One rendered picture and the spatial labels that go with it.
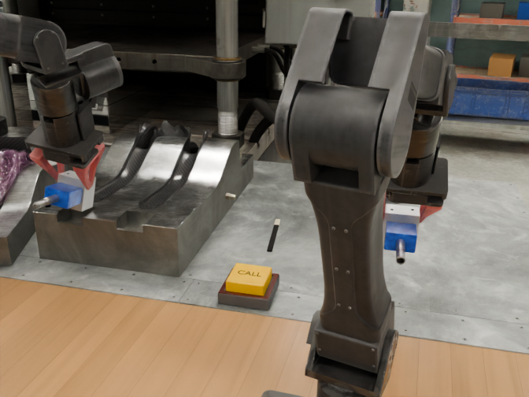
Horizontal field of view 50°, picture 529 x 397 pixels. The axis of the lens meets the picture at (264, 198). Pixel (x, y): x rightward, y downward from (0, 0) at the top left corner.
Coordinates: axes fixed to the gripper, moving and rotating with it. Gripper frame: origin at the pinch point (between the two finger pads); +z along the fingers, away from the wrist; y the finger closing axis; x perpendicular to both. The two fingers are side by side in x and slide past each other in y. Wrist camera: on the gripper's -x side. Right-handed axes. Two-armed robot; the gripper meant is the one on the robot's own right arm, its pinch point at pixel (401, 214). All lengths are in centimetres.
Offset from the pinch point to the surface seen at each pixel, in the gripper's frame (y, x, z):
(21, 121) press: 123, -69, 56
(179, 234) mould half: 34.5, 4.0, 5.9
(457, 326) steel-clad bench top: -9.5, 11.5, 10.3
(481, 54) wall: -107, -549, 364
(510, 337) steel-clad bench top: -16.5, 12.4, 9.8
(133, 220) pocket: 44.2, 0.6, 8.1
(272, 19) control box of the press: 37, -85, 23
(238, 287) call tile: 23.1, 11.5, 7.3
